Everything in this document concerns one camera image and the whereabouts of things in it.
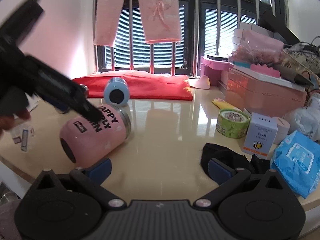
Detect pink cup with black text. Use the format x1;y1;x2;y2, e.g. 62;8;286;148
60;104;131;168

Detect blue cup with text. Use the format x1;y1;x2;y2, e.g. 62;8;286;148
104;77;130;106

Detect person's left hand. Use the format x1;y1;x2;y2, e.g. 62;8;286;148
0;109;31;134

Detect black cloth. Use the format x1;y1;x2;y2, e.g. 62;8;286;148
200;143;270;175

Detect purple sticker sheet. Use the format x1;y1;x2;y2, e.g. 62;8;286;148
12;94;40;121

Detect green tape roll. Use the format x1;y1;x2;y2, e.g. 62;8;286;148
216;108;251;139

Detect white box with bee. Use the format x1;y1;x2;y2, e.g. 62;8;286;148
242;113;278;159

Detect clear glass with stickers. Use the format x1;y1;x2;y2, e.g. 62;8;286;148
9;122;35;152

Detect yellow tube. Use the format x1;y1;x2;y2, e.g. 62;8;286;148
212;98;240;111

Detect blue wet wipes pack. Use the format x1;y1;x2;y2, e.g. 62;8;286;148
271;131;319;199

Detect large pink storage box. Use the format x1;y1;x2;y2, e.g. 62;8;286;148
225;69;307;117

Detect pink shell-shaped item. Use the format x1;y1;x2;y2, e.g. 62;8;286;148
189;75;211;90

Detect red cloth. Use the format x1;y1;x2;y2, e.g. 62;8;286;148
73;70;193;101

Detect white book on box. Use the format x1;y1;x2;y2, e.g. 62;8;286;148
233;65;305;92

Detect black dark device on shelf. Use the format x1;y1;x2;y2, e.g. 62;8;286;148
207;55;228;62

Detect pink fabric bag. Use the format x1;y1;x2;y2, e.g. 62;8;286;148
238;30;284;62

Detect black monitor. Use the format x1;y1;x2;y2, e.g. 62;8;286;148
258;10;300;46

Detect pink pants with dog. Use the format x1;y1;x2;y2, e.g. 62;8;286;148
94;0;182;47

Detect steel window guard rail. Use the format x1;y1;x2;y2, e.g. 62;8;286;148
92;0;299;77

